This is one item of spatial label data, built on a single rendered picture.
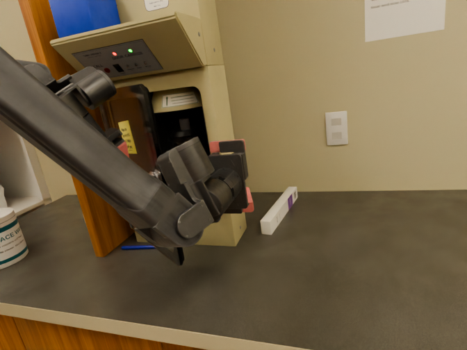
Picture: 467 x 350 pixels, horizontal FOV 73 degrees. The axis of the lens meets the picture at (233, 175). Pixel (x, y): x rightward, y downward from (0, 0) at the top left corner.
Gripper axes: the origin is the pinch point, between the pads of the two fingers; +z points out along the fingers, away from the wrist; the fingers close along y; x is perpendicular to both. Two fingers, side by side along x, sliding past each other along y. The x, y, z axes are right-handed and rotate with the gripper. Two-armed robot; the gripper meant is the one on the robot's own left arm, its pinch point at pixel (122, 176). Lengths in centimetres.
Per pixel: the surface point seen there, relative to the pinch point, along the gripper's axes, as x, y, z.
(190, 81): 0.2, -26.0, -7.4
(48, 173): -113, 12, 12
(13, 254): -40, 33, 11
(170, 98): -7.5, -22.6, -5.4
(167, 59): 1.1, -23.2, -14.5
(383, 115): 13, -74, 35
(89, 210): -21.2, 9.6, 8.7
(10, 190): -137, 31, 12
